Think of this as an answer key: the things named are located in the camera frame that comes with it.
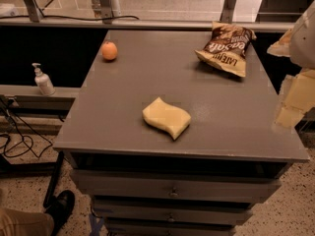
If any black table leg bar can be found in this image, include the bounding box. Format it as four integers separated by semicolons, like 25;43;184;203
43;151;64;208

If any grey drawer cabinet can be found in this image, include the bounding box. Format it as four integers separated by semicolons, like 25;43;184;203
54;30;308;236

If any white pump dispenser bottle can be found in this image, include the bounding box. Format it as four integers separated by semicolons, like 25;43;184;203
32;63;55;95

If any tan trouser leg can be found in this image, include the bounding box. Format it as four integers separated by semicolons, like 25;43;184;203
0;208;54;236

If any yellow wavy sponge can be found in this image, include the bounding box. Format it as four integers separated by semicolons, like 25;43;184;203
142;97;191;140

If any black shoe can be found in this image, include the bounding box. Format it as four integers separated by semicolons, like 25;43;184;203
45;190;75;236

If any brown chip bag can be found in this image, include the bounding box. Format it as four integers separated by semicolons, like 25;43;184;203
195;22;256;78

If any black cable on ledge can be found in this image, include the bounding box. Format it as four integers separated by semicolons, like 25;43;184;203
0;14;141;22

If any orange fruit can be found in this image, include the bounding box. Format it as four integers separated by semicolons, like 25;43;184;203
101;41;118;61

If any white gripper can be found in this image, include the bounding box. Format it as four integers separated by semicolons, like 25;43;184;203
267;1;315;128

